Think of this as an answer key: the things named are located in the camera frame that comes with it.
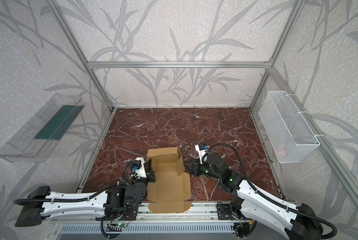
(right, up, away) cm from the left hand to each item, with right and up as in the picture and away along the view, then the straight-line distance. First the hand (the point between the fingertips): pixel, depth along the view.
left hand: (155, 157), depth 74 cm
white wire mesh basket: (+60, +11, -12) cm, 62 cm away
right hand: (+16, -1, 0) cm, 16 cm away
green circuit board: (-16, -31, -3) cm, 35 cm away
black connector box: (+44, -34, -2) cm, 56 cm away
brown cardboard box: (+7, -18, +3) cm, 20 cm away
